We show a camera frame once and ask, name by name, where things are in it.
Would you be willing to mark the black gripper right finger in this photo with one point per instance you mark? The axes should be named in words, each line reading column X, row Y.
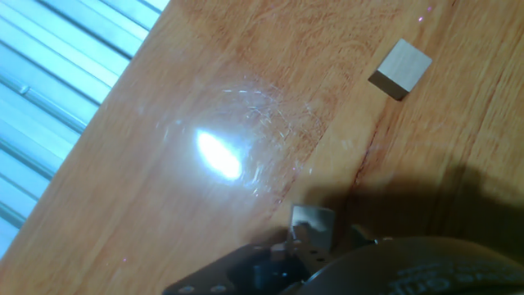
column 360, row 237

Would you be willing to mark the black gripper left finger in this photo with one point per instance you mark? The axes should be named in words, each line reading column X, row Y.
column 305, row 256

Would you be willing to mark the small wooden cube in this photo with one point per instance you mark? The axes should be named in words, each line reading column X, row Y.
column 403, row 65
column 319, row 219

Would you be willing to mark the glossy wooden board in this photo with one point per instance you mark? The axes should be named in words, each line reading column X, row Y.
column 204, row 61

